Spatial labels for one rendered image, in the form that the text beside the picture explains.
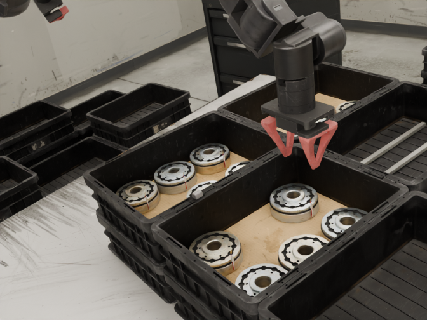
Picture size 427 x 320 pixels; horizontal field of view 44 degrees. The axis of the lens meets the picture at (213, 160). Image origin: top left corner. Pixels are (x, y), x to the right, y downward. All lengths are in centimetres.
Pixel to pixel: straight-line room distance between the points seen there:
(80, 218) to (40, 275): 23
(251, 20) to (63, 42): 360
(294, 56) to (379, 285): 44
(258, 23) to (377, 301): 50
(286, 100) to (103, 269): 70
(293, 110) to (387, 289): 36
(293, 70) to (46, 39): 358
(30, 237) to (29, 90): 280
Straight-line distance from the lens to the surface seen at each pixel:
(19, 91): 421
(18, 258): 147
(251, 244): 107
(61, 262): 139
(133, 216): 105
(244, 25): 80
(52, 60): 430
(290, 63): 77
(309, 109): 81
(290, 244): 101
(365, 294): 96
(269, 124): 84
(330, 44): 82
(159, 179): 127
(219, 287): 86
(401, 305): 95
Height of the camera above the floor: 151
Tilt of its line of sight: 30 degrees down
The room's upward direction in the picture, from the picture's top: 11 degrees counter-clockwise
